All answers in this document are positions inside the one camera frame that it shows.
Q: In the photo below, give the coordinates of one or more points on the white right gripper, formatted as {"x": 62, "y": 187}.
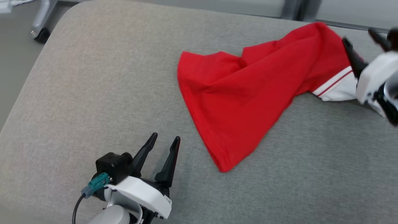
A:
{"x": 376, "y": 74}

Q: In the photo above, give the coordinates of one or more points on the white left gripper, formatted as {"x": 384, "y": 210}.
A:
{"x": 146, "y": 193}

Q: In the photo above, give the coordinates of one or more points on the red shirt with white sleeves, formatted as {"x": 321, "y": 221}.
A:
{"x": 242, "y": 99}

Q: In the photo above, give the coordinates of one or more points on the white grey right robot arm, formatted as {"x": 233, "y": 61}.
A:
{"x": 390, "y": 105}

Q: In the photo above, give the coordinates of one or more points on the grey fabric sofa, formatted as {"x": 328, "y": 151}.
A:
{"x": 93, "y": 93}

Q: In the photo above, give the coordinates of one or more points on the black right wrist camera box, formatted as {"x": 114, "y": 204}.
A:
{"x": 393, "y": 39}

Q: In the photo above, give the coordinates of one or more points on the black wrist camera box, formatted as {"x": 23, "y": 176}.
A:
{"x": 393, "y": 39}
{"x": 113, "y": 166}

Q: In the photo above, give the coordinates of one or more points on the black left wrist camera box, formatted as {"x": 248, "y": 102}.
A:
{"x": 113, "y": 166}

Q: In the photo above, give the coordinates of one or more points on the grey metal partition post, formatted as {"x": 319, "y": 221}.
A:
{"x": 300, "y": 9}

